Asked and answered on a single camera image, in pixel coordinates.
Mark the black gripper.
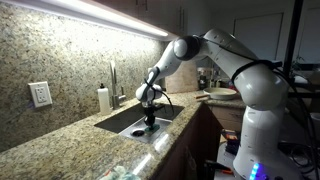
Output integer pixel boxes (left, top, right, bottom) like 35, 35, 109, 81
144, 105, 155, 129

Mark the green scrub sponge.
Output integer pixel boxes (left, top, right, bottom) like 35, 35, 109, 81
144, 124, 160, 134

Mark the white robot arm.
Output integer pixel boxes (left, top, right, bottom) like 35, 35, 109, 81
136, 28, 303, 180

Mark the sink drain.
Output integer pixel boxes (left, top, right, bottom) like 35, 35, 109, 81
131, 130, 145, 137

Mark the stainless steel sink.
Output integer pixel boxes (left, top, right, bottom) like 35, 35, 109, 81
95, 103, 184, 144

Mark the steel faucet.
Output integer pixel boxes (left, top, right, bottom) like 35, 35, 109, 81
110, 61, 126, 110

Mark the white soap bottle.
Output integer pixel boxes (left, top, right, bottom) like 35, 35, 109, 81
97, 84, 111, 115

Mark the blue white dish cloth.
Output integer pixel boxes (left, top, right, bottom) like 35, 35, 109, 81
99, 166, 141, 180

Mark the wooden cutting board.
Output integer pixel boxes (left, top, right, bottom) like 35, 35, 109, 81
165, 61, 198, 94

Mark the white frying pan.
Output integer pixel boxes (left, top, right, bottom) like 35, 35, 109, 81
196, 87, 237, 100

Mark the under-cabinet light strip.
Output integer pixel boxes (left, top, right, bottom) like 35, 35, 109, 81
0, 0, 178, 41

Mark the white wall outlet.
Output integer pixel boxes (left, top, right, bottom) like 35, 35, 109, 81
28, 81, 52, 108

